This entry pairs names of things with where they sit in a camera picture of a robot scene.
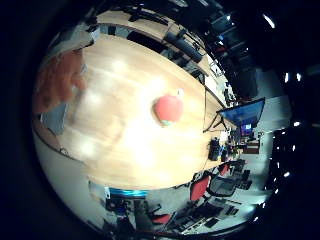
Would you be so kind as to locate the orange axolotl plush toy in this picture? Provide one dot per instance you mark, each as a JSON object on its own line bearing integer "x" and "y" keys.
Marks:
{"x": 56, "y": 81}

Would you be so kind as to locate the red strawberry plush toy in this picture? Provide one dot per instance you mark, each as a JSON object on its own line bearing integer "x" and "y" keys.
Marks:
{"x": 168, "y": 108}

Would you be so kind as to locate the black device on table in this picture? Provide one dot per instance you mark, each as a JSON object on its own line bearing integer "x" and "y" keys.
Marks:
{"x": 214, "y": 149}

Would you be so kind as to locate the red office chair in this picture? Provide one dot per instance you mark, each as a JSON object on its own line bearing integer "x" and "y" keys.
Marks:
{"x": 162, "y": 219}
{"x": 224, "y": 169}
{"x": 199, "y": 187}

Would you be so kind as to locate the blue ribbed heat sink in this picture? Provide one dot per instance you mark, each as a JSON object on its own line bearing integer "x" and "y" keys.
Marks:
{"x": 128, "y": 193}

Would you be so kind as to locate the large flat screen monitor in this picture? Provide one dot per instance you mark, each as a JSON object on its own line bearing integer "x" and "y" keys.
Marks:
{"x": 244, "y": 112}

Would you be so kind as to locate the black mesh office chair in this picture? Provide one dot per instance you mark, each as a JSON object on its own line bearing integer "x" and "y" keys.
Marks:
{"x": 222, "y": 186}

